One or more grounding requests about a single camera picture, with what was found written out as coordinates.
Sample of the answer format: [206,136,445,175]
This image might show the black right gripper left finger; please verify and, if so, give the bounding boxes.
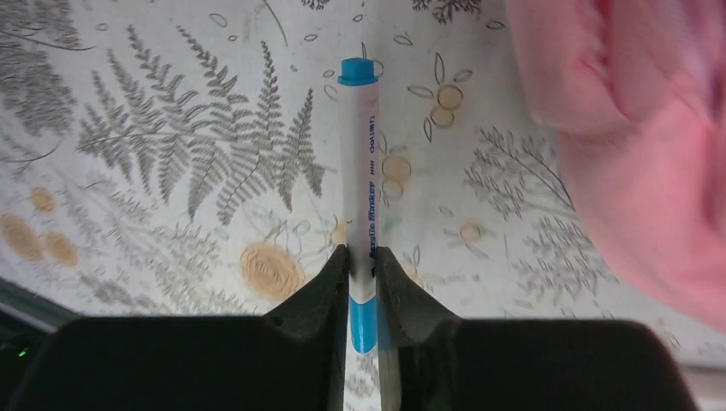
[7,246,348,410]

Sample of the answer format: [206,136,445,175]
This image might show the white marker with blue cap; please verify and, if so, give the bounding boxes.
[337,57,380,354]

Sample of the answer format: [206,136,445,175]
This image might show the pink student backpack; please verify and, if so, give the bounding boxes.
[506,1,725,330]

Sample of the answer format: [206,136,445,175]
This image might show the floral table mat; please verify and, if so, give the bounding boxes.
[1,1,725,366]

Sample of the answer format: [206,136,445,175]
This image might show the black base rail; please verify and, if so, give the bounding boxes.
[1,280,79,410]

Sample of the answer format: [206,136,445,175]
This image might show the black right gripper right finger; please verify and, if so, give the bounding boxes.
[376,247,697,411]

